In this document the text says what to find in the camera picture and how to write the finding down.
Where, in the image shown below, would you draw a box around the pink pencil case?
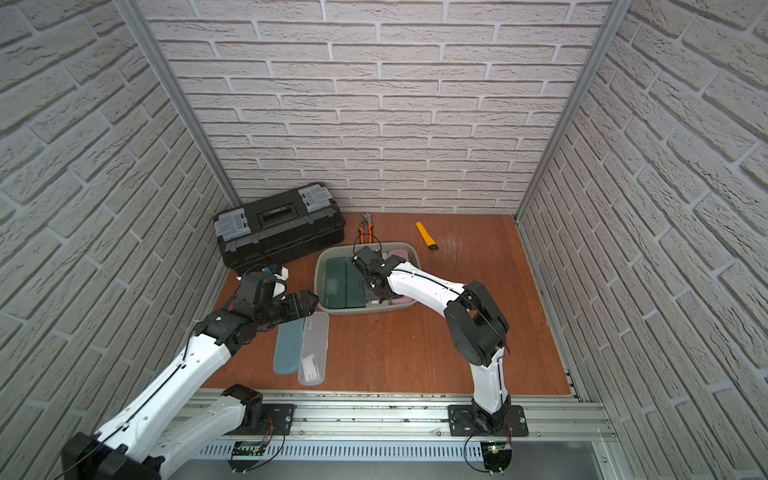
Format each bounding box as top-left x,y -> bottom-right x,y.
388,249 -> 412,305

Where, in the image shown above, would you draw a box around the black plastic toolbox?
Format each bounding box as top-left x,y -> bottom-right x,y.
214,183 -> 346,276

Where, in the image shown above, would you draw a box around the clear pencil case with label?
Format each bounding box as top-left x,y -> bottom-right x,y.
298,312 -> 330,386

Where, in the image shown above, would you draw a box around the aluminium corner post left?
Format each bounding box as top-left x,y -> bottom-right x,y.
114,0 -> 242,206

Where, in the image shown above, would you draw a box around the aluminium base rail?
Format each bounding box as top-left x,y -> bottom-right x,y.
194,390 -> 629,479

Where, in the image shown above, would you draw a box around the orange-handled pliers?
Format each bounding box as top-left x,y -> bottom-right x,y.
358,212 -> 373,244

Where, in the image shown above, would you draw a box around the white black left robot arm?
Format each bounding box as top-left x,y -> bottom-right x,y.
60,268 -> 319,479

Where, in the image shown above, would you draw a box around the aluminium corner post right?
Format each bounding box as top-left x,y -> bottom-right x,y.
514,0 -> 632,223

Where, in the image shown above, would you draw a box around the blue-grey pencil case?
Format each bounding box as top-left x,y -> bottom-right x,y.
273,319 -> 304,375

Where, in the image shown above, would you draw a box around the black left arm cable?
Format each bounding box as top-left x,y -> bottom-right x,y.
53,311 -> 205,480

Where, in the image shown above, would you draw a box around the control circuit board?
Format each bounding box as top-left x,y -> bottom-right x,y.
231,441 -> 271,461
480,442 -> 513,473

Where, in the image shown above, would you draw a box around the yellow utility knife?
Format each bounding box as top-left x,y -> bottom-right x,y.
416,222 -> 439,251

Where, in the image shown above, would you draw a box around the right control circuit board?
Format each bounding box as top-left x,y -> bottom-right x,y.
480,442 -> 513,473

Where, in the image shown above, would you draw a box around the aluminium corner post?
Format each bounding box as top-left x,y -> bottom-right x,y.
514,0 -> 632,223
114,0 -> 242,206

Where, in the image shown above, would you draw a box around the dark green pencil case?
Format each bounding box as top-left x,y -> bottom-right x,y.
345,257 -> 366,309
324,257 -> 347,309

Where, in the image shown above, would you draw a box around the grey-green storage tray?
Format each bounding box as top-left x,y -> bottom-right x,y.
314,245 -> 415,315

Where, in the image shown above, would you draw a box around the clear pencil case with barcode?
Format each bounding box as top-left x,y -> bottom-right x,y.
361,280 -> 402,306

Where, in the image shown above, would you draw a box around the left control circuit board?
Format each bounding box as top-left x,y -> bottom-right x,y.
231,441 -> 271,461

